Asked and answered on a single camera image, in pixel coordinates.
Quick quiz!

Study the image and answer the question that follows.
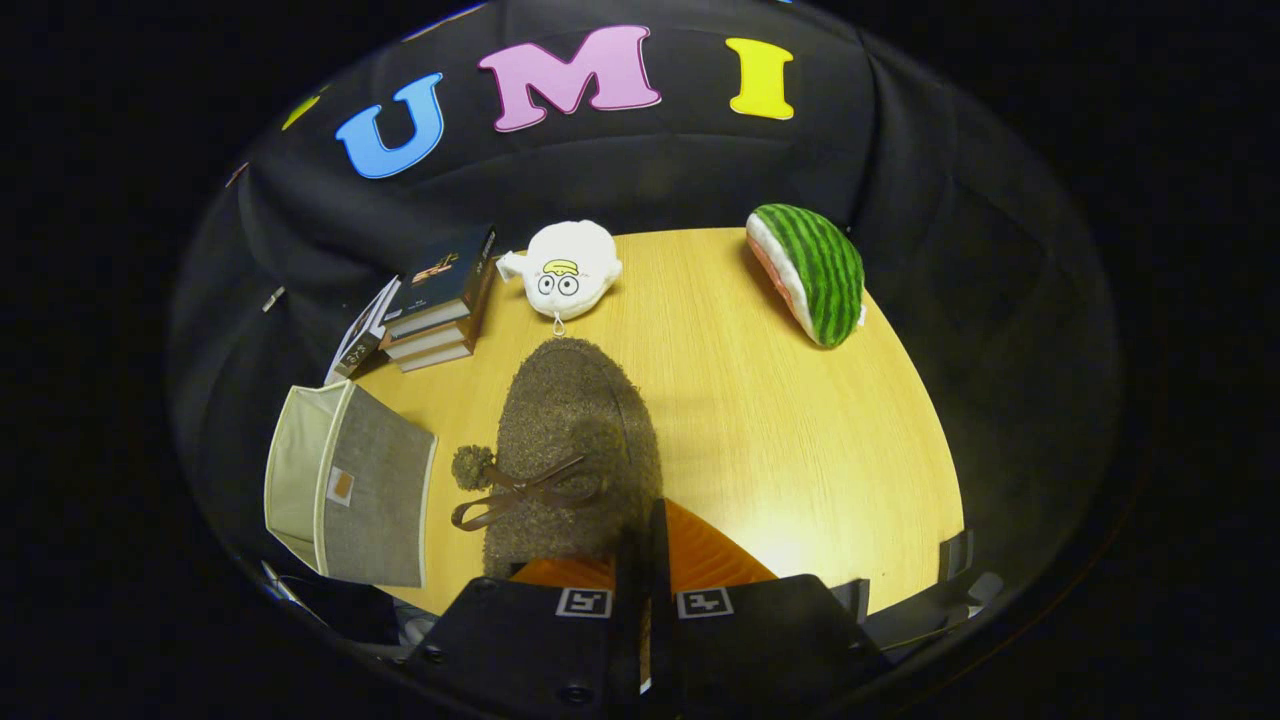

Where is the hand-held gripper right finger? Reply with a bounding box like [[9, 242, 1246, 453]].
[[648, 498, 891, 720]]

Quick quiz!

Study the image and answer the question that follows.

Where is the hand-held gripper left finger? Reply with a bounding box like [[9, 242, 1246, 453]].
[[405, 530, 648, 720]]

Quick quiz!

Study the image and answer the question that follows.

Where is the grey fabric storage box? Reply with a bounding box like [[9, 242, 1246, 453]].
[[264, 380, 439, 589]]

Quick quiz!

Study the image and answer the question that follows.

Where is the brown fuzzy shoe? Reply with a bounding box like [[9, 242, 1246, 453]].
[[450, 337, 664, 579]]

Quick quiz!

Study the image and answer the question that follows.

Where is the white printed sheet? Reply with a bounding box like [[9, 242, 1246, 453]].
[[395, 607, 446, 649]]

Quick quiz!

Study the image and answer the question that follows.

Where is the brown cover book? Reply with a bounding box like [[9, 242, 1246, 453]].
[[380, 316, 479, 361], [395, 340, 476, 374]]

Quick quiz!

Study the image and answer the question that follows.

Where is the white cover book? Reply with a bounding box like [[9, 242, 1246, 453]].
[[325, 275, 402, 386]]

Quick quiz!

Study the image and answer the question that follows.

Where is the watermelon slice plush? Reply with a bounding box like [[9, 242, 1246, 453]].
[[745, 203, 867, 349]]

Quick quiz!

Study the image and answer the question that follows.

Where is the white plush toy with face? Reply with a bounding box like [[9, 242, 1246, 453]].
[[495, 220, 624, 337]]

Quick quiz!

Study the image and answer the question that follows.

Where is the dark blue book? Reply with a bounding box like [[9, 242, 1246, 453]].
[[383, 225, 498, 338]]

